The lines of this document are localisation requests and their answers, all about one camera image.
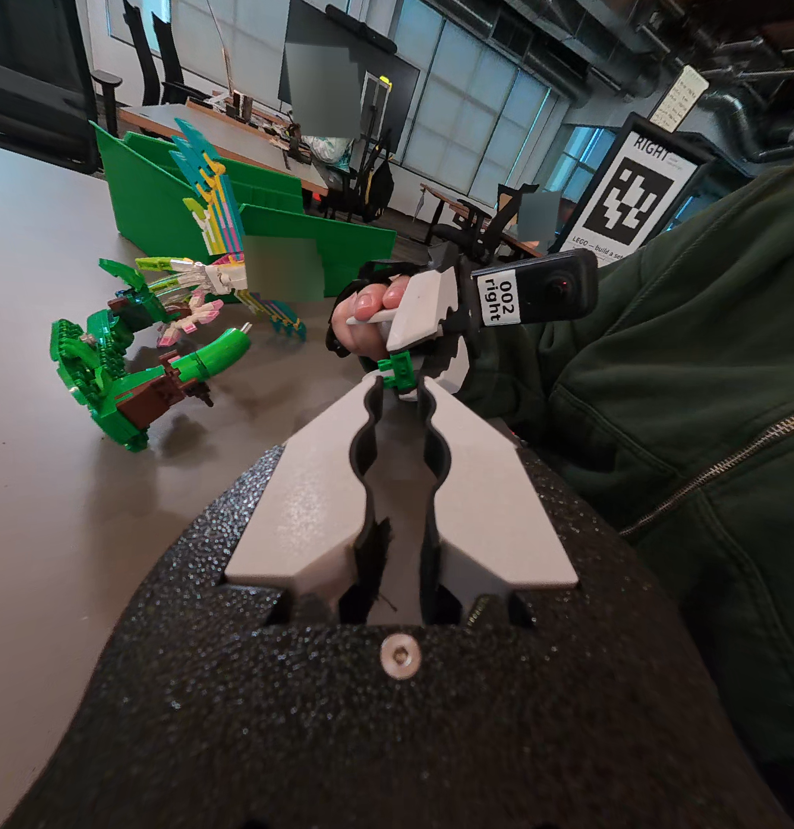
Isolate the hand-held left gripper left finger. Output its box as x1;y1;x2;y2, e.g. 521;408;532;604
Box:
224;374;393;626

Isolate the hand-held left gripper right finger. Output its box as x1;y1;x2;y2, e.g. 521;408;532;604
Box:
416;377;580;627

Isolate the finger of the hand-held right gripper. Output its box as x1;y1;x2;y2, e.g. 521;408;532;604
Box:
384;267;469;354
409;329;471;397

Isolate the small green lego piece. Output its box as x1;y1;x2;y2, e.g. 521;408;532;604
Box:
378;352;415;393

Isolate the person's right forearm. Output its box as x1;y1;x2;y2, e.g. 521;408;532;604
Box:
460;155;794;415

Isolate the colourful lego bird model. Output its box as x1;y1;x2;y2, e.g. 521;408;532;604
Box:
136;118;307;342

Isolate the green lego plant model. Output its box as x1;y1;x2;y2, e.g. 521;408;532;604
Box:
50;257;253;453

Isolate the person's right hand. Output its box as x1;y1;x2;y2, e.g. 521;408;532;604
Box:
332;274;412;361

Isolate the black office chair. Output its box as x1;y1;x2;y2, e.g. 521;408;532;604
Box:
429;183;540;260
152;9;205;106
122;0;163;108
0;0;123;176
319;128;396;225

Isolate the green plastic bin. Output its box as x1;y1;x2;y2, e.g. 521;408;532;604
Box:
238;204;398;304
91;120;305;260

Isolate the black framed marker sign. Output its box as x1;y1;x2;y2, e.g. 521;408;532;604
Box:
549;111;718;268

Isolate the white paper sheet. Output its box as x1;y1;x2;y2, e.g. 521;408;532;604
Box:
649;65;710;134

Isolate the dark green zip jacket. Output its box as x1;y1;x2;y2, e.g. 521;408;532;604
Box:
510;363;794;772

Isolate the long wooden table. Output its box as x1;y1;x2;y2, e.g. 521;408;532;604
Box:
119;100;328;195

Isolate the black video bar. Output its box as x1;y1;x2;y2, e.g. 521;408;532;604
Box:
325;3;398;55

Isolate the black wall screen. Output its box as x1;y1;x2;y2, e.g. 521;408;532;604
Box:
277;0;422;158

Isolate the grey ceiling duct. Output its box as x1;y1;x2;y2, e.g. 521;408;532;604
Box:
693;83;794;164

